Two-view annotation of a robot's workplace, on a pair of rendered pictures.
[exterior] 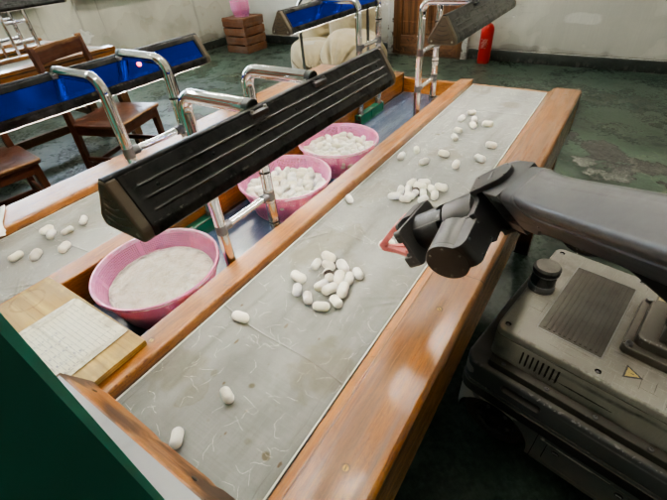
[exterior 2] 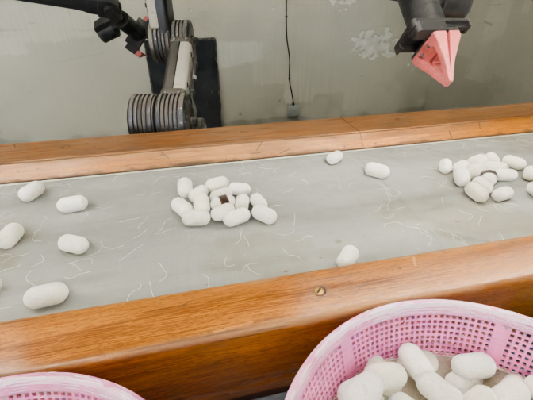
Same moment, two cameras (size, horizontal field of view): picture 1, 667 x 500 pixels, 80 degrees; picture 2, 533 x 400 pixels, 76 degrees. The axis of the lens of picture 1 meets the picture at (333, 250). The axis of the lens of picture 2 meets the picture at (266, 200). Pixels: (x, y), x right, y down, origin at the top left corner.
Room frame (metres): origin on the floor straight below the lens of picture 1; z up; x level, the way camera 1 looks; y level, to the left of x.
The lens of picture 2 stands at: (1.14, 0.06, 0.98)
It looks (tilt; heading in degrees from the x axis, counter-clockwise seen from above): 31 degrees down; 221
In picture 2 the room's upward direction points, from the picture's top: 1 degrees counter-clockwise
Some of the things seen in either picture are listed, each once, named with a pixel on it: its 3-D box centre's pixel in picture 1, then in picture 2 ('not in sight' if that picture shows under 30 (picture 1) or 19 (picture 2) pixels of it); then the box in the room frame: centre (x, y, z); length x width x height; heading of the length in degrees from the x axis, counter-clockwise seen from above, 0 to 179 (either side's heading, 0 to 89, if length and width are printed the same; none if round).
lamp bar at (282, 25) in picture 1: (331, 7); not in sight; (1.74, -0.07, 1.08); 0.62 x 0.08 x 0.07; 144
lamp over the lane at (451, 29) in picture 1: (479, 10); not in sight; (1.41, -0.52, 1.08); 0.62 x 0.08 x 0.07; 144
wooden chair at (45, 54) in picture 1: (112, 114); not in sight; (2.68, 1.38, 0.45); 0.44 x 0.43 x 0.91; 163
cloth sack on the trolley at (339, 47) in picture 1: (347, 55); not in sight; (3.98, -0.29, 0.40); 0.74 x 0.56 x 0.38; 144
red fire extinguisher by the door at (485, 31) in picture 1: (486, 39); not in sight; (4.86, -1.93, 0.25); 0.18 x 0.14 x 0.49; 143
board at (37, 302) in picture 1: (55, 333); not in sight; (0.48, 0.51, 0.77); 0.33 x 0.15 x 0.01; 54
